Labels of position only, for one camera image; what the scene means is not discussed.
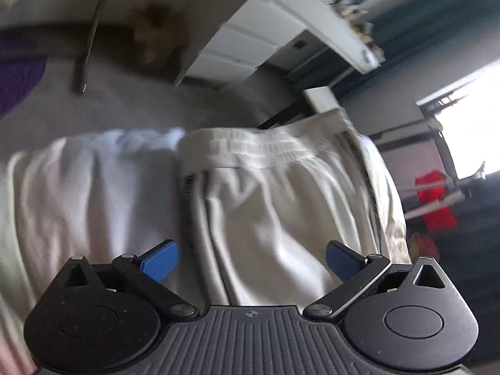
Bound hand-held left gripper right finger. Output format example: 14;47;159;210
303;241;457;320

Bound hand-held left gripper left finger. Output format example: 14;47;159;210
55;239;199;319

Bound cream shorts with elastic waistband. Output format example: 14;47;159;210
177;107;412;308

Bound white garment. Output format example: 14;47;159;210
0;127;204;375

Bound red cloth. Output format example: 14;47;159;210
414;170;458;232

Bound metal drying rack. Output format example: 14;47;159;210
400;162;491;221

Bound grey bed sheet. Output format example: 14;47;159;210
0;27;309;165

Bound white box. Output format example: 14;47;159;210
302;86;345;117

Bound bright window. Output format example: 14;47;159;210
416;60;500;182

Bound brown plush toy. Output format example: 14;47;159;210
128;3;190;76

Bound purple cloth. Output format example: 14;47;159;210
0;33;48;116

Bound white drawer cabinet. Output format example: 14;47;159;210
174;0;310;87

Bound clutter on desk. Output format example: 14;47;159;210
328;0;387;61

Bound white desk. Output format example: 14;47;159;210
273;0;383;76

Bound black cable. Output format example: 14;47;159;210
74;0;118;94

